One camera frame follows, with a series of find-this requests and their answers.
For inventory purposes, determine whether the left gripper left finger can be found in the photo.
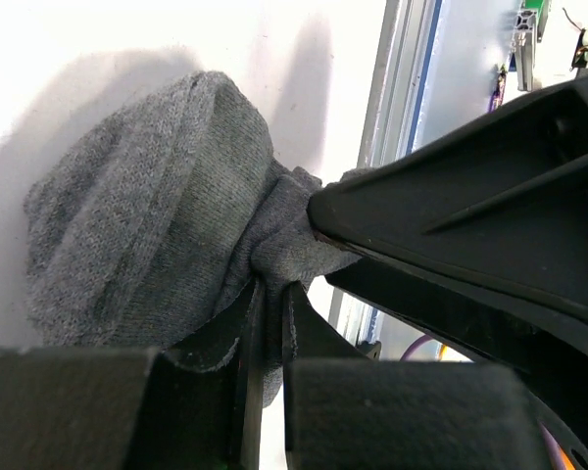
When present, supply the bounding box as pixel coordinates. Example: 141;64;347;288
0;281;265;469

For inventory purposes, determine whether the grey sock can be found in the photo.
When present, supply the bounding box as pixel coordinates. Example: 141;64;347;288
24;71;356;404

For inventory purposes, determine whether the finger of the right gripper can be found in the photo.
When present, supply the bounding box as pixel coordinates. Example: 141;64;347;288
308;76;588;324
326;258;588;469

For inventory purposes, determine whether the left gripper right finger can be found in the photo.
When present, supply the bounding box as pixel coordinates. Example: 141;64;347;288
282;284;549;469

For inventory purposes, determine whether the aluminium frame rail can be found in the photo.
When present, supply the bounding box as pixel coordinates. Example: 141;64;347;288
327;0;447;344

